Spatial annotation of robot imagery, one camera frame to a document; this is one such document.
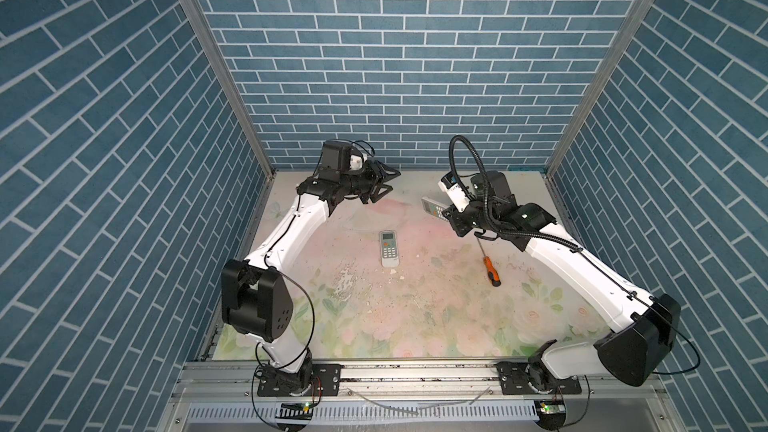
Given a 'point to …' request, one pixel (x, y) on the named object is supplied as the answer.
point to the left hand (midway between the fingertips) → (398, 179)
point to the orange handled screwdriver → (495, 281)
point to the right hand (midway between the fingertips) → (444, 206)
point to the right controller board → (551, 413)
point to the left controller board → (294, 414)
